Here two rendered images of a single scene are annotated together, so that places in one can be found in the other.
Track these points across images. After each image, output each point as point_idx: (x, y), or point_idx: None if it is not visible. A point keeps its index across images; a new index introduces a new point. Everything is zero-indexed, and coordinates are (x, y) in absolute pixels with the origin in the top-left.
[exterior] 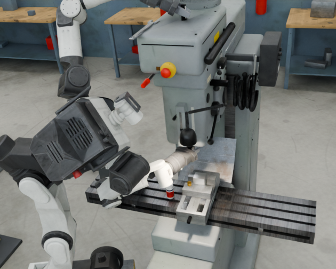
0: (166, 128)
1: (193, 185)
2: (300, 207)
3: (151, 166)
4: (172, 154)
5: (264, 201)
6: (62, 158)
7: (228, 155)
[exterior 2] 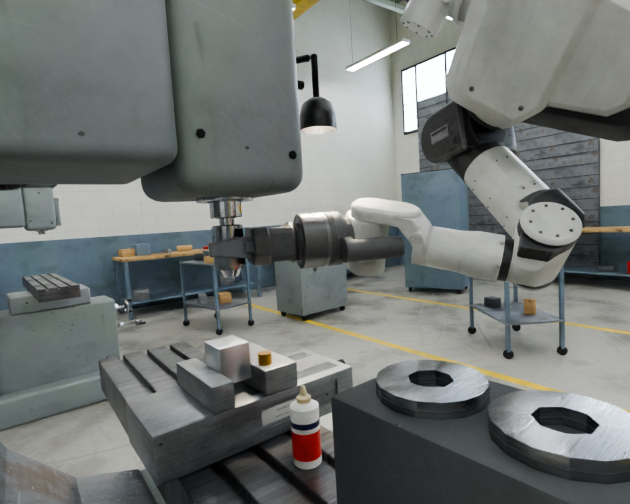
0: (299, 131)
1: (257, 360)
2: (133, 360)
3: (394, 202)
4: (311, 214)
5: (150, 379)
6: None
7: None
